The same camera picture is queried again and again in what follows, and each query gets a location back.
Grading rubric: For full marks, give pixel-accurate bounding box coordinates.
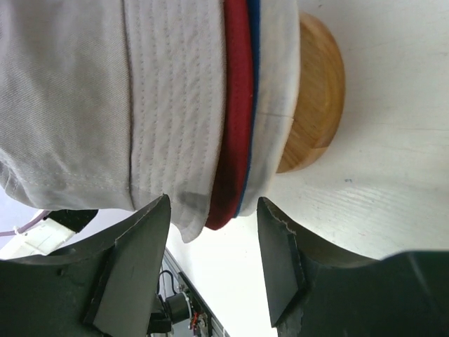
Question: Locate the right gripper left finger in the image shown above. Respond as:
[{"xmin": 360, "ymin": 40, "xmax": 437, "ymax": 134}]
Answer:
[{"xmin": 1, "ymin": 195, "xmax": 171, "ymax": 336}]

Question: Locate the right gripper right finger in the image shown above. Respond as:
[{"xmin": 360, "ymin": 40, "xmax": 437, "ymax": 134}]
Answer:
[{"xmin": 257, "ymin": 197, "xmax": 448, "ymax": 336}]

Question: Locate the grey cap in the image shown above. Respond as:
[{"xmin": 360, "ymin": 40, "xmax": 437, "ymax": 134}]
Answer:
[{"xmin": 1, "ymin": 1, "xmax": 226, "ymax": 242}]

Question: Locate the white bucket hat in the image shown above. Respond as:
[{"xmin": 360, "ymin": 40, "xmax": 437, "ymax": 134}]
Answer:
[{"xmin": 236, "ymin": 1, "xmax": 300, "ymax": 216}]

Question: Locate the dark red bucket hat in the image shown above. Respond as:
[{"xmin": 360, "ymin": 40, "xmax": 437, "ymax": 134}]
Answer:
[{"xmin": 206, "ymin": 1, "xmax": 253, "ymax": 230}]

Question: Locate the blue bucket hat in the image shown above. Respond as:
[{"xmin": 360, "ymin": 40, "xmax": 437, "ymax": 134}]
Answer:
[{"xmin": 234, "ymin": 0, "xmax": 261, "ymax": 218}]

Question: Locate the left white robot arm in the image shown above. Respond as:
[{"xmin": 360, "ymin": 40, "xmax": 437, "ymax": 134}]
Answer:
[{"xmin": 1, "ymin": 210, "xmax": 98, "ymax": 260}]

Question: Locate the wooden hat stand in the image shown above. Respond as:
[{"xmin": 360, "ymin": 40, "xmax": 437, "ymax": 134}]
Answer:
[{"xmin": 277, "ymin": 12, "xmax": 346, "ymax": 174}]

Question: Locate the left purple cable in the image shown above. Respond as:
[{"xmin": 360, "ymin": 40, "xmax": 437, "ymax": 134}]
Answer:
[{"xmin": 0, "ymin": 210, "xmax": 52, "ymax": 237}]

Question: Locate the aluminium front rail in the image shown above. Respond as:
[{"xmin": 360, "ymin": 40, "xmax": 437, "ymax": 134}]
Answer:
[{"xmin": 160, "ymin": 249, "xmax": 230, "ymax": 336}]

